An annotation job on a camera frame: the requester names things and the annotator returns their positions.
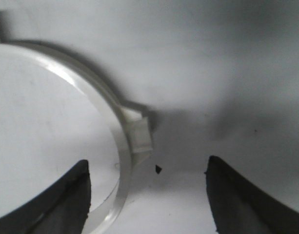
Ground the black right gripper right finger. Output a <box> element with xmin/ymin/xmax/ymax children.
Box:
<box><xmin>205</xmin><ymin>156</ymin><xmax>299</xmax><ymax>234</ymax></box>

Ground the small black debris chip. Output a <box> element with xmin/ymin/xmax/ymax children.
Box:
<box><xmin>155</xmin><ymin>165</ymin><xmax>162</xmax><ymax>175</ymax></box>

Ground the white half-ring pipe clamp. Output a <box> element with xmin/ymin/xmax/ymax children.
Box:
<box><xmin>0</xmin><ymin>11</ymin><xmax>149</xmax><ymax>122</ymax></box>
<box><xmin>82</xmin><ymin>117</ymin><xmax>153</xmax><ymax>234</ymax></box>

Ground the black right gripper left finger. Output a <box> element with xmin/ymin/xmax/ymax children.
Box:
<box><xmin>0</xmin><ymin>160</ymin><xmax>91</xmax><ymax>234</ymax></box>

